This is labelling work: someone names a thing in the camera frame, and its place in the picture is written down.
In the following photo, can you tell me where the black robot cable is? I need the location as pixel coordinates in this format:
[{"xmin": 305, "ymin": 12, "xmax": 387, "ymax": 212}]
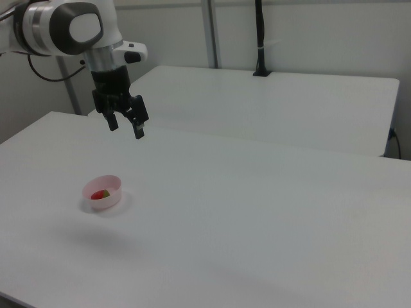
[{"xmin": 27, "ymin": 53, "xmax": 88, "ymax": 82}]

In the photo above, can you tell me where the pink plastic bowl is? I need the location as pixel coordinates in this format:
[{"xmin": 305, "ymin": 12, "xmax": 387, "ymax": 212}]
[{"xmin": 82, "ymin": 174, "xmax": 123, "ymax": 211}]

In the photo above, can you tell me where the grey aluminium frame post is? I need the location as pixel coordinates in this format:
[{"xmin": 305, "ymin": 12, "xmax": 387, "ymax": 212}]
[
  {"xmin": 55, "ymin": 55, "xmax": 82, "ymax": 116},
  {"xmin": 201, "ymin": 0, "xmax": 222, "ymax": 69}
]

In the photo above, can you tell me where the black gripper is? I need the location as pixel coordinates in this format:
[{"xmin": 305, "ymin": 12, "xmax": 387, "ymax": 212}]
[{"xmin": 91, "ymin": 65, "xmax": 150, "ymax": 141}]

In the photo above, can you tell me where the black camera pole with base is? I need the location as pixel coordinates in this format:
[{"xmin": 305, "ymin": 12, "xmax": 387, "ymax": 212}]
[{"xmin": 252, "ymin": 0, "xmax": 272, "ymax": 77}]

